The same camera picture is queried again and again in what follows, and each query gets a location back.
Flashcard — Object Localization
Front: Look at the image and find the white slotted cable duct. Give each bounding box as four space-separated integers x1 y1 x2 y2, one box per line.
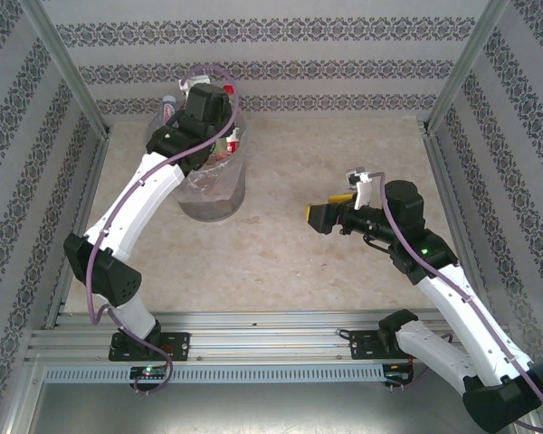
42 363 386 385

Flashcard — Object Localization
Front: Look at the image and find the aluminium frame post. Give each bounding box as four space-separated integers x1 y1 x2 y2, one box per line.
423 0 511 133
20 0 112 137

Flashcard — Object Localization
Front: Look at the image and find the grey metal panel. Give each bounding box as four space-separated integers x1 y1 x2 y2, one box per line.
24 361 542 434

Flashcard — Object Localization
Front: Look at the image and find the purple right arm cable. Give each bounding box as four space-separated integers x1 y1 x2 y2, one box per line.
368 171 543 430

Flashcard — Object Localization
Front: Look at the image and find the small controller board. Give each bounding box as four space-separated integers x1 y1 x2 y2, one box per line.
129 364 167 381
383 363 415 385

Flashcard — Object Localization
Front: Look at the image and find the aluminium side rail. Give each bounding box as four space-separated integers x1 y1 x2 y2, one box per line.
421 128 499 326
43 133 112 331

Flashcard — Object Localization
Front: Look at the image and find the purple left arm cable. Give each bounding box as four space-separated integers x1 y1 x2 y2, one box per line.
85 64 242 395

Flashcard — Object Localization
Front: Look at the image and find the grey wire mesh bin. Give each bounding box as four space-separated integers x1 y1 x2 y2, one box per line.
145 108 251 222

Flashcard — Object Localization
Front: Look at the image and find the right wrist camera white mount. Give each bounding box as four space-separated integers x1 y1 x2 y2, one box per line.
346 167 376 210

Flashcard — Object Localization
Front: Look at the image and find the grey bin with plastic liner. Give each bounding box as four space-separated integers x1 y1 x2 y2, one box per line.
145 108 251 203

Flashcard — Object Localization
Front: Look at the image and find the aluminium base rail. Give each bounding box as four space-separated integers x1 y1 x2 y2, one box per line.
24 310 521 368

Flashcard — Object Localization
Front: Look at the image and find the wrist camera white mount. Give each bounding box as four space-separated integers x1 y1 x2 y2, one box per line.
179 76 211 94
346 167 376 210

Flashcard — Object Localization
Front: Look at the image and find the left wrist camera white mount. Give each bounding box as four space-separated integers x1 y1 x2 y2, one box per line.
179 76 211 94

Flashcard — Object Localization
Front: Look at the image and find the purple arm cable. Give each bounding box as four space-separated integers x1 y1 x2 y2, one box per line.
368 171 543 430
85 64 242 395

